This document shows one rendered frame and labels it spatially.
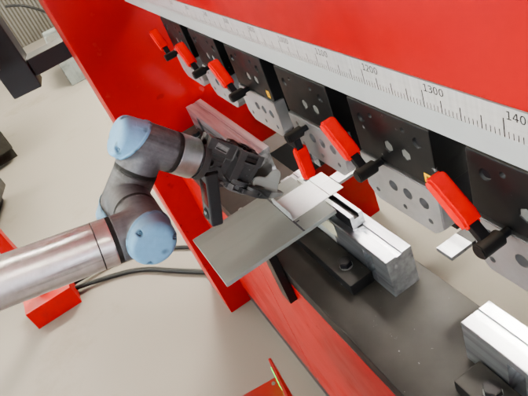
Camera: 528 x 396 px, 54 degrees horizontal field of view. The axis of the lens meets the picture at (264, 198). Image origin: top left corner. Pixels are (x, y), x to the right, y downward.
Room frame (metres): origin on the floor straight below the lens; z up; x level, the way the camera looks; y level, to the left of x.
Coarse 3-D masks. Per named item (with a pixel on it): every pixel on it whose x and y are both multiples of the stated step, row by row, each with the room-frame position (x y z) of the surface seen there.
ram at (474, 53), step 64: (128, 0) 1.65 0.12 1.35; (192, 0) 1.05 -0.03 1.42; (256, 0) 0.76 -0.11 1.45; (320, 0) 0.59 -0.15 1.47; (384, 0) 0.48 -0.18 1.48; (448, 0) 0.40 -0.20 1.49; (512, 0) 0.33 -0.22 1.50; (384, 64) 0.50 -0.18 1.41; (448, 64) 0.41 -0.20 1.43; (512, 64) 0.34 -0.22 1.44; (448, 128) 0.42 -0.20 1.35
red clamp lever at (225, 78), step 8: (208, 64) 0.98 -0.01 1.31; (216, 64) 0.97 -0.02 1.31; (216, 72) 0.96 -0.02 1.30; (224, 72) 0.96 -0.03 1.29; (224, 80) 0.95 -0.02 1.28; (232, 80) 0.94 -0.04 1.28; (232, 88) 0.93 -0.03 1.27; (240, 88) 0.93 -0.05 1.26; (248, 88) 0.93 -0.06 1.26; (232, 96) 0.92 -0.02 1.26; (240, 96) 0.92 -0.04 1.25
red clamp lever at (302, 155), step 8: (296, 128) 0.73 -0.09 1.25; (304, 128) 0.73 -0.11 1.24; (288, 136) 0.72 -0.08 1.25; (296, 136) 0.72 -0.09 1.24; (296, 144) 0.72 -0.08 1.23; (296, 152) 0.72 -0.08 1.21; (304, 152) 0.72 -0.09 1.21; (296, 160) 0.73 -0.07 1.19; (304, 160) 0.72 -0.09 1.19; (304, 168) 0.72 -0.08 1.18; (312, 168) 0.72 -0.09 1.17; (304, 176) 0.72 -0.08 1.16; (312, 176) 0.72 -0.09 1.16
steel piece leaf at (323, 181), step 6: (318, 174) 0.93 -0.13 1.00; (324, 174) 0.92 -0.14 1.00; (312, 180) 0.92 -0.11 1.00; (318, 180) 0.91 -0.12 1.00; (324, 180) 0.90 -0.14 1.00; (330, 180) 0.90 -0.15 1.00; (318, 186) 0.89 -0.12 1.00; (324, 186) 0.88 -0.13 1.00; (330, 186) 0.88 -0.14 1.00; (336, 186) 0.87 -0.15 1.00; (342, 186) 0.86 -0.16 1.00; (330, 192) 0.86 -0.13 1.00
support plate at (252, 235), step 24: (288, 192) 0.92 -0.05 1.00; (240, 216) 0.91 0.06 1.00; (264, 216) 0.88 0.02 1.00; (312, 216) 0.81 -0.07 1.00; (216, 240) 0.87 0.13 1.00; (240, 240) 0.84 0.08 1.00; (264, 240) 0.81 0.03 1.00; (288, 240) 0.77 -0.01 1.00; (216, 264) 0.80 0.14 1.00; (240, 264) 0.77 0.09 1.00
